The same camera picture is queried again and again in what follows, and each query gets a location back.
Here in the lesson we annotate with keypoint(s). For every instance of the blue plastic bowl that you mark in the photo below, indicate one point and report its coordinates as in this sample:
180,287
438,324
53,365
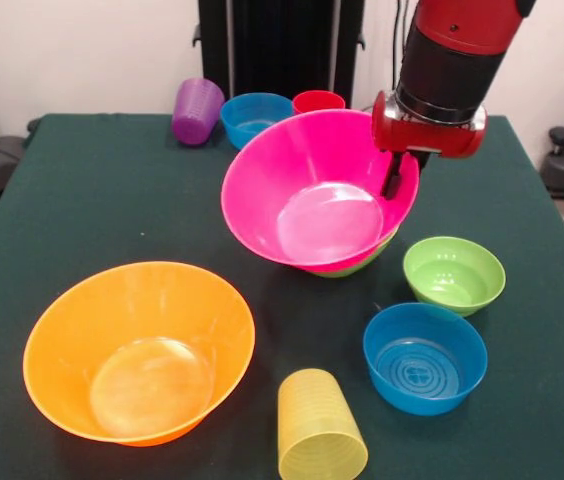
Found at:
424,365
247,117

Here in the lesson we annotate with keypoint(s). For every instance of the orange plastic bowl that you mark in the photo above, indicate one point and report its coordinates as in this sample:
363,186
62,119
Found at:
137,350

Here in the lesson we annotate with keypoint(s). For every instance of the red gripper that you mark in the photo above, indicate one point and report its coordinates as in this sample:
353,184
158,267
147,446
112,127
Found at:
427,137

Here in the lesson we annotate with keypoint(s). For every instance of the crimson pink plastic cup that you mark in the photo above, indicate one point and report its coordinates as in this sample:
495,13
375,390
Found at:
318,100

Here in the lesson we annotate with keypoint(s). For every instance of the yellow plastic cup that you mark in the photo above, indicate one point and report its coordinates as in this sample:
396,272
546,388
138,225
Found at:
312,415

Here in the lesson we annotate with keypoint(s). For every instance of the large green plastic bowl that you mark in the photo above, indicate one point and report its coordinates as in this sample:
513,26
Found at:
347,272

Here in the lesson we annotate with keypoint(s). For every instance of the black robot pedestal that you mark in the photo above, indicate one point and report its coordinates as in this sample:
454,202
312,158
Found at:
282,45

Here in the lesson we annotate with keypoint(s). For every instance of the purple plastic cup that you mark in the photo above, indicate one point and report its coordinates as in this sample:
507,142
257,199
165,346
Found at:
194,115

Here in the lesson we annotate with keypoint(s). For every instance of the small green plastic bowl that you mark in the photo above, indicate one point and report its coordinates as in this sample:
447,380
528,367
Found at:
454,277

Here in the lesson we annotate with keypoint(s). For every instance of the large pink plastic bowl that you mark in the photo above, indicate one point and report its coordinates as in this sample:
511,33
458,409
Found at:
272,200

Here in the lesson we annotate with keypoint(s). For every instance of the dark green table cloth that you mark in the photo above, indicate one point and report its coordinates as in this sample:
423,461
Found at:
487,400

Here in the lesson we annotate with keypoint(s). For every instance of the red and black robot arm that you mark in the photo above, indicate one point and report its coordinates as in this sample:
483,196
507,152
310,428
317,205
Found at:
457,55

